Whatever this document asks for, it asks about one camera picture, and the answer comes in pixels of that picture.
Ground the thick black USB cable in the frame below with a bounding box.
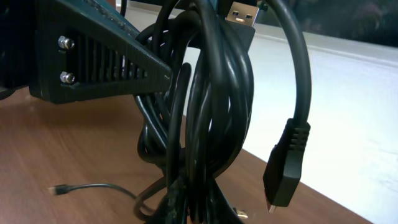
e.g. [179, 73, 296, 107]
[133, 0, 313, 224]

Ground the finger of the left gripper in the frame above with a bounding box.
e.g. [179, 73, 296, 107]
[29, 0, 172, 104]

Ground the thin black USB cable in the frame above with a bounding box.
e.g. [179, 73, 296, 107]
[48, 183, 249, 223]

